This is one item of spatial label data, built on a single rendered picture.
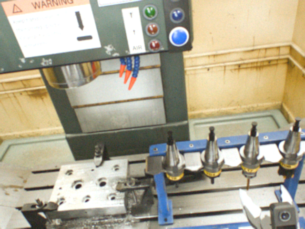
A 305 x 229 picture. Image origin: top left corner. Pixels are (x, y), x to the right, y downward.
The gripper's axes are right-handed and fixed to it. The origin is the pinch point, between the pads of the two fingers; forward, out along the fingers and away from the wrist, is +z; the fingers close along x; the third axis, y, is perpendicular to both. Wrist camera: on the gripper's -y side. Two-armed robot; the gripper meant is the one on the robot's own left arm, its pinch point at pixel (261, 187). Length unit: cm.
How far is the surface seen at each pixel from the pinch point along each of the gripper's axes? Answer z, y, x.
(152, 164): 9.8, -2.1, -28.1
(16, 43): 6, -44, -49
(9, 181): 56, 50, -116
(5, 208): 38, 52, -111
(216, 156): 8.1, -4.8, -10.2
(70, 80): 18, -28, -46
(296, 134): 8.9, -9.2, 10.8
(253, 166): 7.4, 0.2, 0.2
